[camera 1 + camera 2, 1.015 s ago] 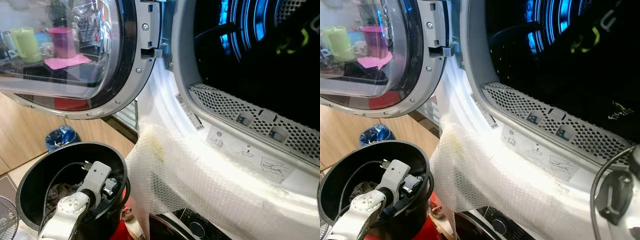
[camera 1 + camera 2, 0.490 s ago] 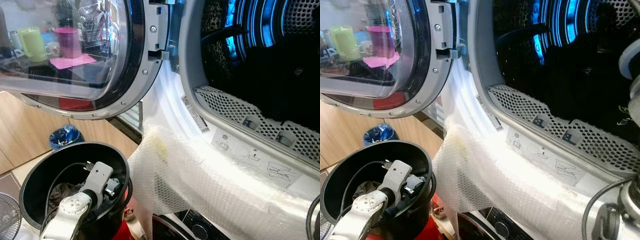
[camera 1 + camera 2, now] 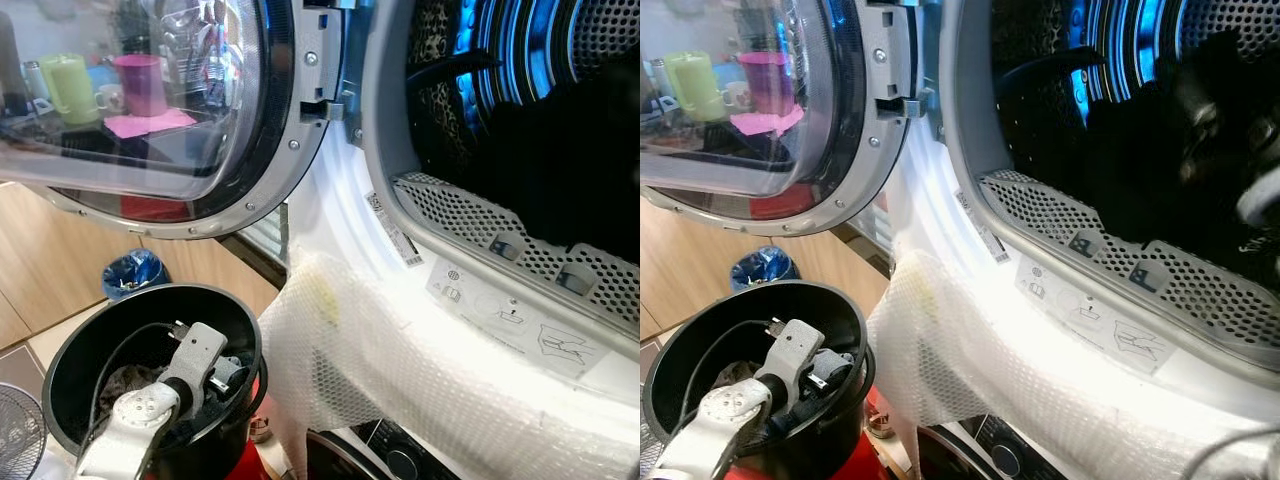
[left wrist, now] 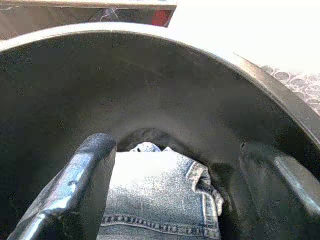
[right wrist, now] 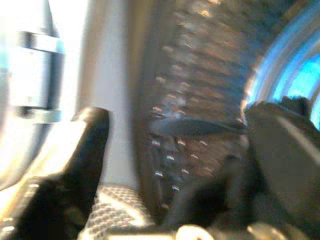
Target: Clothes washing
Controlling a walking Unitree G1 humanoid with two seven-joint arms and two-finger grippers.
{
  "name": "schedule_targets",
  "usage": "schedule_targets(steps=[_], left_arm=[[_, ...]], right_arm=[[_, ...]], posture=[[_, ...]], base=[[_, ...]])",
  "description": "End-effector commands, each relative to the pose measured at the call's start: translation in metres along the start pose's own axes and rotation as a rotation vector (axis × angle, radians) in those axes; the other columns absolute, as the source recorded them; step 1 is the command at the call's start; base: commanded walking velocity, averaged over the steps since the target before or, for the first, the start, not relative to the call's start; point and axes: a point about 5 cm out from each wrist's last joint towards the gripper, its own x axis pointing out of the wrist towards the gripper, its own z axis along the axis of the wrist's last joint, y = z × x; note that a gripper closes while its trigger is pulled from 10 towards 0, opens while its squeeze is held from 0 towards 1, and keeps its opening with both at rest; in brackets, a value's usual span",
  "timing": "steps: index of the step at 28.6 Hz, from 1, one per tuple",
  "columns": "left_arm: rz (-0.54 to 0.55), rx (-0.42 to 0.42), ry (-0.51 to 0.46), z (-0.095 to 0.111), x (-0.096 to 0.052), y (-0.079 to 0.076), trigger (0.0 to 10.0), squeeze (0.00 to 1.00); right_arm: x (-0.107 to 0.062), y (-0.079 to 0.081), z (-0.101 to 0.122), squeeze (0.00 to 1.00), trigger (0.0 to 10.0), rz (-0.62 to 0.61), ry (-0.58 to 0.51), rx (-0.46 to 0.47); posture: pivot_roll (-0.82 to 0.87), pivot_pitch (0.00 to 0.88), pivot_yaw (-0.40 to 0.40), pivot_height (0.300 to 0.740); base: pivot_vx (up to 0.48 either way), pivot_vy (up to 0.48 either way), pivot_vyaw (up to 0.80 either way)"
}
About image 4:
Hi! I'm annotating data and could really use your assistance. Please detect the black round laundry bucket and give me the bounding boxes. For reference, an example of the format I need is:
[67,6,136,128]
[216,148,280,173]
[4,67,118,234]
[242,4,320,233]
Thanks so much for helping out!
[0,21,320,240]

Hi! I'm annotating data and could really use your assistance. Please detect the white washing machine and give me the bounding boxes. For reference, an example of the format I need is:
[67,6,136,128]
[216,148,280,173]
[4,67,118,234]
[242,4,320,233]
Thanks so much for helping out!
[159,0,320,116]

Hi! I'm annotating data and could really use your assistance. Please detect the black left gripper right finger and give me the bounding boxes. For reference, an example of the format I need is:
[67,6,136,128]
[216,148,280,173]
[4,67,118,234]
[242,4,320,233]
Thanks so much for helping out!
[239,142,320,240]

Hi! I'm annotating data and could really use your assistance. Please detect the dark navy garment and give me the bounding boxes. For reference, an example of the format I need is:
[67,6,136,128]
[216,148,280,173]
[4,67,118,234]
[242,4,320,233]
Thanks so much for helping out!
[117,127,251,240]

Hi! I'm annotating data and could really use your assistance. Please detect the grey blue denim jeans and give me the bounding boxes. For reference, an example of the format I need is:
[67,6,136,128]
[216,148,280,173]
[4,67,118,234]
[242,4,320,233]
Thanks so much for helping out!
[96,141,226,240]

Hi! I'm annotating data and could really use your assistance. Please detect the dark glossy appliance control panel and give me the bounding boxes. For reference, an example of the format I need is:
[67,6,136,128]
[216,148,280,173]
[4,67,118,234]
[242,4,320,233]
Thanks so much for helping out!
[0,0,179,42]

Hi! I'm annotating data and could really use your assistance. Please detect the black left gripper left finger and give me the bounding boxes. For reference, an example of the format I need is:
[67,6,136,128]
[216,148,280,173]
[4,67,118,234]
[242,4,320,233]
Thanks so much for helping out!
[6,133,118,240]

